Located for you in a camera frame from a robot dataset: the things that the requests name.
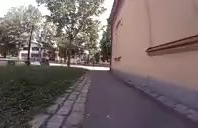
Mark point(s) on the grass lawn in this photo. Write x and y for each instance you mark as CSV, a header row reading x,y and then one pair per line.
x,y
17,90

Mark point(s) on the large tree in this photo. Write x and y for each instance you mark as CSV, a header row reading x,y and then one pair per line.
x,y
69,53

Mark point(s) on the cobblestone strip along wall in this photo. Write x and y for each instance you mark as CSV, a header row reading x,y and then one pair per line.
x,y
183,108

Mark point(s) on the orange plastered building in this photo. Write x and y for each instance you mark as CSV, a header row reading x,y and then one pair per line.
x,y
153,30

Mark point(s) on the tree with dark trunk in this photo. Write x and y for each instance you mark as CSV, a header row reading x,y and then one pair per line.
x,y
29,50

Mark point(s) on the pale cross road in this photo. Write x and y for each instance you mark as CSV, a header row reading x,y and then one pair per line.
x,y
94,67

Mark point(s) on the dark green tree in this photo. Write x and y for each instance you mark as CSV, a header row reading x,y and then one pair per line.
x,y
105,46

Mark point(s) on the white building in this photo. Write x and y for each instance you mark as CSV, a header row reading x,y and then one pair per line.
x,y
33,52

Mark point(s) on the dark grey asphalt path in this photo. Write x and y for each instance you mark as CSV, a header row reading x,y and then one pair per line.
x,y
110,103

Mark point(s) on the cobblestone strip beside grass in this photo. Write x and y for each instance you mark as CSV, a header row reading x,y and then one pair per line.
x,y
70,108

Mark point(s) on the dark vehicle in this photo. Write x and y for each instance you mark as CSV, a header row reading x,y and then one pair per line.
x,y
44,62

